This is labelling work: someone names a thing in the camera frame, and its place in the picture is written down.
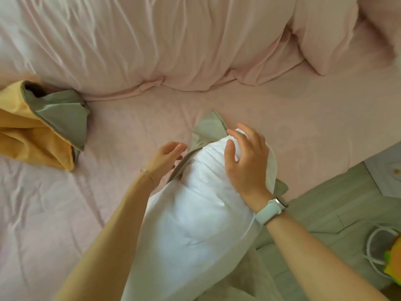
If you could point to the person's left hand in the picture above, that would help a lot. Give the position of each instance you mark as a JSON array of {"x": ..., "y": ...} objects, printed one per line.
[{"x": 163, "y": 162}]

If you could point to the person's right hand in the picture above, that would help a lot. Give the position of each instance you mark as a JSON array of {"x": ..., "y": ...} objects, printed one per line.
[{"x": 249, "y": 169}]

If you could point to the pink bed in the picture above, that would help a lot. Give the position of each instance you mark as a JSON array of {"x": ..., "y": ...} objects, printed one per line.
[{"x": 156, "y": 128}]

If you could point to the grey and orange pillowcase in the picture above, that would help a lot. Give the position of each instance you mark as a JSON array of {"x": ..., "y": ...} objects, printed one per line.
[
  {"x": 210, "y": 128},
  {"x": 40, "y": 122}
]

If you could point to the white pillow insert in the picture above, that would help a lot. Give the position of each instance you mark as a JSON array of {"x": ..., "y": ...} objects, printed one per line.
[{"x": 194, "y": 222}]

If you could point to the person's left forearm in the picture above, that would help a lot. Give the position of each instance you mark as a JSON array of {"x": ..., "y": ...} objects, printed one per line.
[{"x": 106, "y": 247}]

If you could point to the person's right forearm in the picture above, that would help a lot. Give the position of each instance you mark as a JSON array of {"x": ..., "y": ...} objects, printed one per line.
[{"x": 313, "y": 263}]

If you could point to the white smartwatch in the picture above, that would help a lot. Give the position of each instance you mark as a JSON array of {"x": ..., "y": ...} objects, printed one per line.
[{"x": 269, "y": 211}]

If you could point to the pink ruffled duvet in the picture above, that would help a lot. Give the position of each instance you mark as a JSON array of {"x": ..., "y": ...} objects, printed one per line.
[{"x": 141, "y": 37}]

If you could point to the white nightstand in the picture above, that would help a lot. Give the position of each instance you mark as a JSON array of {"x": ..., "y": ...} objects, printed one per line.
[{"x": 385, "y": 172}]

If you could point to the white round rim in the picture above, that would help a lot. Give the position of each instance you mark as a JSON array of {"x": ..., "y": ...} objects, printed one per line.
[{"x": 371, "y": 244}]

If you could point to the pink pillow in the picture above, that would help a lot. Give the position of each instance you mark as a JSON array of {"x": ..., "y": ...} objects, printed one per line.
[{"x": 325, "y": 31}]

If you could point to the orange and green plush cushion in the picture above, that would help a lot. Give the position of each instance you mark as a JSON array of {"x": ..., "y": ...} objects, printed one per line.
[{"x": 394, "y": 263}]

